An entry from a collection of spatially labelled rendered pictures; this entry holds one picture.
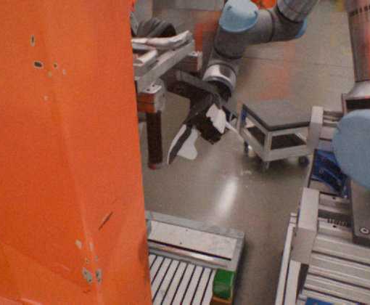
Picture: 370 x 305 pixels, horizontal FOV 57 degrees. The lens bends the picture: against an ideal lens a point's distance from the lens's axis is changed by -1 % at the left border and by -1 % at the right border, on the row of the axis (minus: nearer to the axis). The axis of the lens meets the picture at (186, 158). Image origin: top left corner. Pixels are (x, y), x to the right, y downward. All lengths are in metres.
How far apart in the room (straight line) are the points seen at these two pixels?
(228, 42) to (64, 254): 0.54
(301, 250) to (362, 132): 0.31
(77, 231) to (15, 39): 0.22
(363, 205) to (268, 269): 1.00
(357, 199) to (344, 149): 0.21
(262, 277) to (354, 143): 1.17
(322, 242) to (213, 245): 0.95
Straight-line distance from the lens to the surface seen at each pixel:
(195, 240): 1.62
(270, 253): 1.71
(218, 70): 0.78
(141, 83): 0.76
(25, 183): 0.44
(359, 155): 0.50
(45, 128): 0.37
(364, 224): 0.65
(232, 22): 0.77
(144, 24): 1.08
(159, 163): 0.84
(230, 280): 0.71
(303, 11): 0.82
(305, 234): 0.69
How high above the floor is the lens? 1.20
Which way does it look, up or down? 31 degrees down
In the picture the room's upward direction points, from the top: straight up
